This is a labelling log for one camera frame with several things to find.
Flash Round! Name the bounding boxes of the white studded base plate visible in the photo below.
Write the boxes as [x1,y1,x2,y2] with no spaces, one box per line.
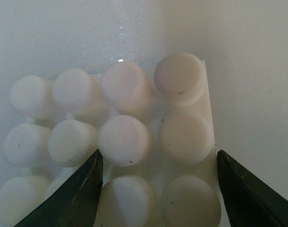
[0,53,222,227]

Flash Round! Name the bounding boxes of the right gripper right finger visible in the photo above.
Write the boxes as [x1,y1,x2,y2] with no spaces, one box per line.
[216,150,288,227]

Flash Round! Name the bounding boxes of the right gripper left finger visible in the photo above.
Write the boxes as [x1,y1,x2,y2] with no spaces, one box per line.
[16,150,103,227]

